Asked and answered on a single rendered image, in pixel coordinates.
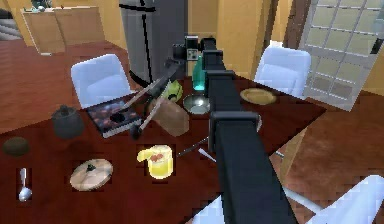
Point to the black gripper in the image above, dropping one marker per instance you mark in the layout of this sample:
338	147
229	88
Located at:
176	63

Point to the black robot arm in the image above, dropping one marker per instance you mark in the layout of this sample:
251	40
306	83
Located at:
246	173

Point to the dark patterned book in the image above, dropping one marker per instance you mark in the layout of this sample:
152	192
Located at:
103	116

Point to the grey metal bowl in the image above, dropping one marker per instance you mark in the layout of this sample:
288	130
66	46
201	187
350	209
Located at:
196	105

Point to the white chair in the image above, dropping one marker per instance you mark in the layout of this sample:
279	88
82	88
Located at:
283	70
100	80
210	213
356	203

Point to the green glass bottle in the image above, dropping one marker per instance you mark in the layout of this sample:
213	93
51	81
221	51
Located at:
199	78

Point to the yellow cup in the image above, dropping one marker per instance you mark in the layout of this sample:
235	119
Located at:
161	165

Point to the dark table knife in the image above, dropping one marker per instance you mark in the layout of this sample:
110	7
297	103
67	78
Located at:
193	146

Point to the silver fork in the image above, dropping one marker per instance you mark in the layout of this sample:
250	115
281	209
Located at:
206	155

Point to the grey fridge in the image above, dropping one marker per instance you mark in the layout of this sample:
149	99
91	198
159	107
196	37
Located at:
166	26

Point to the black kettle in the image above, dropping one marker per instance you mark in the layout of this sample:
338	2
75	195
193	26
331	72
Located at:
67	123

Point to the beige pan lid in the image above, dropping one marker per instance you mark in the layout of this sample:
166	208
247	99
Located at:
91	175

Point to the yellow-brown plate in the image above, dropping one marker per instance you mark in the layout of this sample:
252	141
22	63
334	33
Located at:
258	96

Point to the pale plate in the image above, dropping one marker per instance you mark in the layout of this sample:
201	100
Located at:
259	122

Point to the light wooden cupboard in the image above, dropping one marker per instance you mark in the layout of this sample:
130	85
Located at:
63	26

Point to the red-brown dining table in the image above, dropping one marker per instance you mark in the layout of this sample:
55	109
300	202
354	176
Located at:
50	206

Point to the dark house plant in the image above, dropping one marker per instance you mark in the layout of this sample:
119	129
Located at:
41	4

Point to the silver spoon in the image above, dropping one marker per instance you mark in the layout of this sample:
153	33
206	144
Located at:
25	193

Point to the white glazed door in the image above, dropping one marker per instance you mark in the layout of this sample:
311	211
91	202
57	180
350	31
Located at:
340	50

